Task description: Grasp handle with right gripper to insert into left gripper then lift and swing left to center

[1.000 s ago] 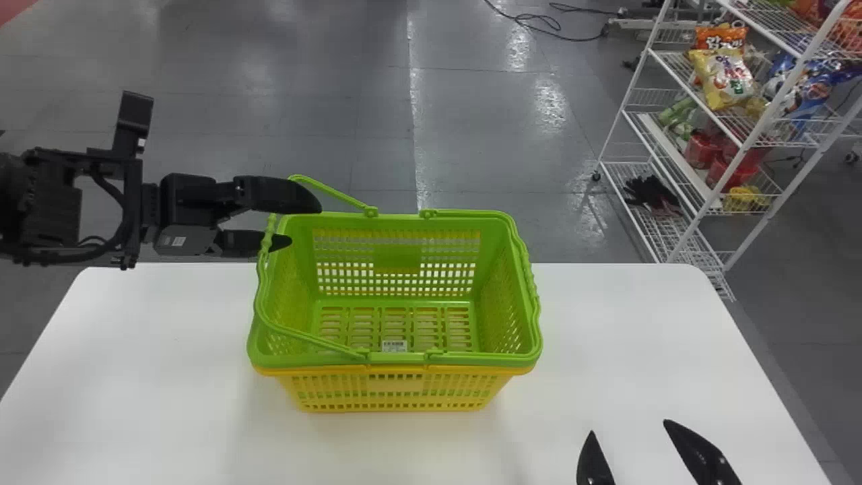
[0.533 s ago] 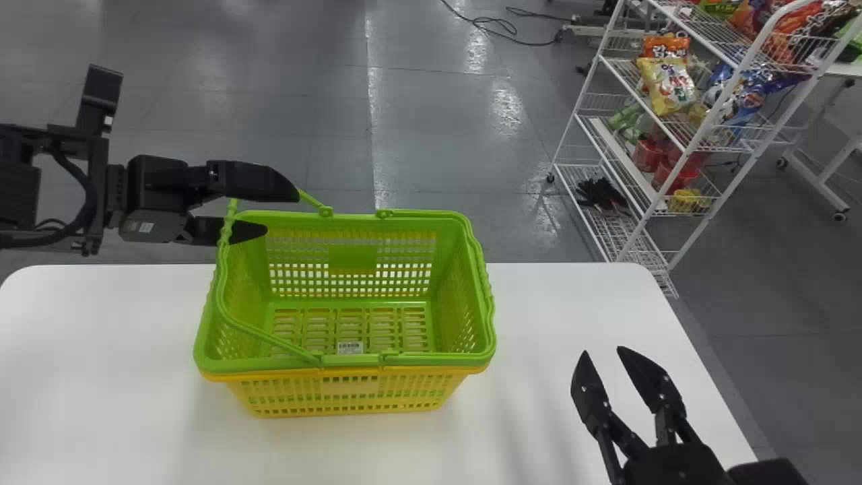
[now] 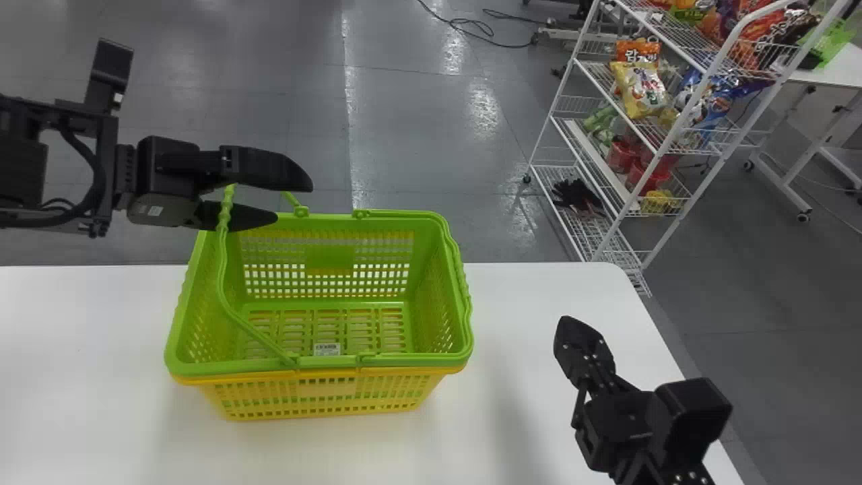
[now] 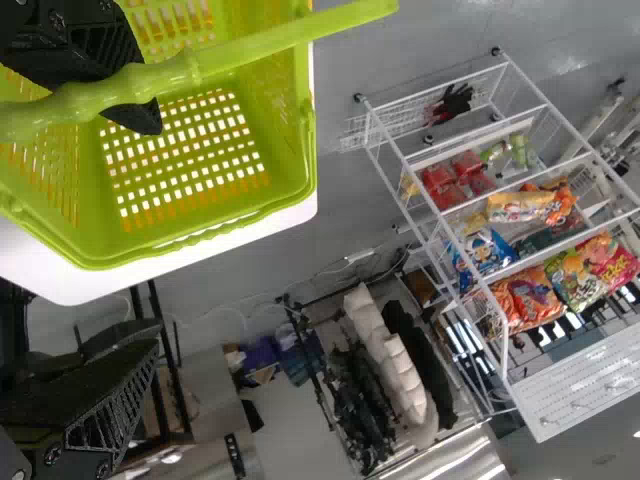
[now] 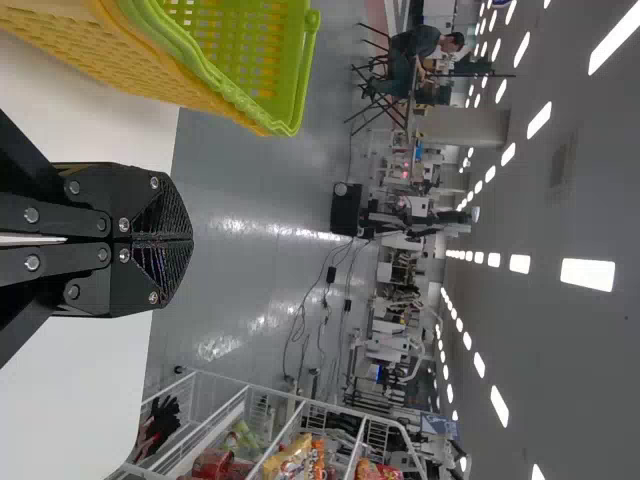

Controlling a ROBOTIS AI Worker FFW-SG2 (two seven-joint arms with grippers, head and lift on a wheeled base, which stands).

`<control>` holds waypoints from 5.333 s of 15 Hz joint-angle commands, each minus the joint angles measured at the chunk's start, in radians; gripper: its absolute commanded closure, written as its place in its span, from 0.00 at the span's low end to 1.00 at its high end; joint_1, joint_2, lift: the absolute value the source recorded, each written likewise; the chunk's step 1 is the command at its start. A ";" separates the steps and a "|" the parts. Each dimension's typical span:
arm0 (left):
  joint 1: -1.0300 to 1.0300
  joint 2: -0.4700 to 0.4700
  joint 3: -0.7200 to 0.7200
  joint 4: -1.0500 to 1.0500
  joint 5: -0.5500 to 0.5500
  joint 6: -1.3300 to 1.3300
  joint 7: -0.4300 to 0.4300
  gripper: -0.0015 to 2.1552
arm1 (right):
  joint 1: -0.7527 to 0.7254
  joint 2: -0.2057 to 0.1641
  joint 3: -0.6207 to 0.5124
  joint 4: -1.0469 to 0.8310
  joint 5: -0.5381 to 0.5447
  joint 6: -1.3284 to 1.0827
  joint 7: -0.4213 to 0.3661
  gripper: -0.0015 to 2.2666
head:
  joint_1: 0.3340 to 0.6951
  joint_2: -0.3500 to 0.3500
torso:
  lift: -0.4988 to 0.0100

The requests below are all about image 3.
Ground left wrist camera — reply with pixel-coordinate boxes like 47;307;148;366
84;38;134;114

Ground yellow basket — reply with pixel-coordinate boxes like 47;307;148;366
169;364;466;422

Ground blue snack packet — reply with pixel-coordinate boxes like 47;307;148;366
675;66;775;132

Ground orange snack packet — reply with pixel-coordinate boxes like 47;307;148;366
614;38;663;65

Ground red snack packet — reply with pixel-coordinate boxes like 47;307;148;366
726;7;790;69

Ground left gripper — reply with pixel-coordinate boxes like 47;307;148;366
114;135;314;234

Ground black floor cable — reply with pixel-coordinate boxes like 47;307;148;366
413;0;543;50

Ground green basket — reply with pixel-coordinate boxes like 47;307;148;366
164;183;475;378

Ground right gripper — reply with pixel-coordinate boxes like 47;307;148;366
553;315;682;474

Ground red noodle cup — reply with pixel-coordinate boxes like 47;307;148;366
605;138;679;195

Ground white wire rack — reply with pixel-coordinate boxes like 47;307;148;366
523;0;852;298

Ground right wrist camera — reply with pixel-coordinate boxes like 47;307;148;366
656;377;733;467

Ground white side table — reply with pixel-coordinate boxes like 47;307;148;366
743;42;862;224

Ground black gloves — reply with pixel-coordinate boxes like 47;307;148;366
550;178;605;214

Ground yellow snack packet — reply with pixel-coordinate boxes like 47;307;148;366
609;60;672;121

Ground green tray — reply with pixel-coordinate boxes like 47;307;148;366
797;18;857;70

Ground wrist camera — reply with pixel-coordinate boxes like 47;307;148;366
656;377;733;467
84;38;134;114

